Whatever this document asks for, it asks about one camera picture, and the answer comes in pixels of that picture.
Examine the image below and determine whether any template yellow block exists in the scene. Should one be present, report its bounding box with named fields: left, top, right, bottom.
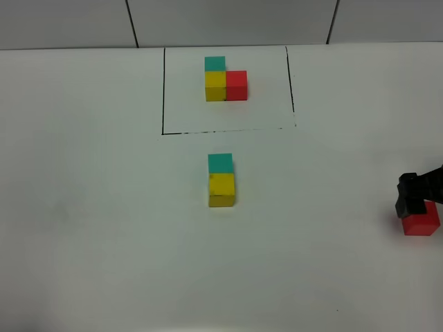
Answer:
left=205, top=71, right=227, bottom=102

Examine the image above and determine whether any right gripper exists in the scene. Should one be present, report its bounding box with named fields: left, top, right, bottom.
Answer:
left=395, top=167, right=442, bottom=219

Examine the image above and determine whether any template red block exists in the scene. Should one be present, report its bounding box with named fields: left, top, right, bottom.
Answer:
left=226, top=71, right=248, bottom=101

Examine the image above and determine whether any template teal block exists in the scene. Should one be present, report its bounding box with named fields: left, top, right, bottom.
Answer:
left=204, top=56, right=226, bottom=72

